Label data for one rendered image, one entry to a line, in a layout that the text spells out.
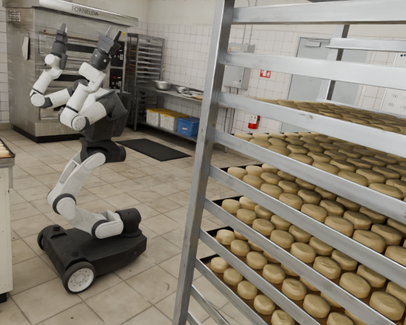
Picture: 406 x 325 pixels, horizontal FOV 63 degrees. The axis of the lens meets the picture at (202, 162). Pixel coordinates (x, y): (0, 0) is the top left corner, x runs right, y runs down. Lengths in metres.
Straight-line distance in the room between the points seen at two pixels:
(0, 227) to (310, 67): 1.79
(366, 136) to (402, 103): 4.32
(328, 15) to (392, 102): 4.30
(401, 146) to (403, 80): 0.09
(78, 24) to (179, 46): 2.12
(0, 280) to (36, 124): 3.41
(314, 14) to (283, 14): 0.07
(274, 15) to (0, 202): 1.67
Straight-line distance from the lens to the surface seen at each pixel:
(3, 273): 2.23
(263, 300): 0.85
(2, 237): 2.11
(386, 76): 0.55
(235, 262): 0.80
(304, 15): 0.65
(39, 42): 5.21
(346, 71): 0.58
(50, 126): 5.44
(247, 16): 0.75
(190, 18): 6.70
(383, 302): 0.66
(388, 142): 0.55
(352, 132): 0.57
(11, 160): 1.95
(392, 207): 0.56
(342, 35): 1.11
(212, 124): 0.79
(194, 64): 6.49
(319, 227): 0.62
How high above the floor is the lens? 1.49
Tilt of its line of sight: 17 degrees down
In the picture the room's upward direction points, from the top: 8 degrees clockwise
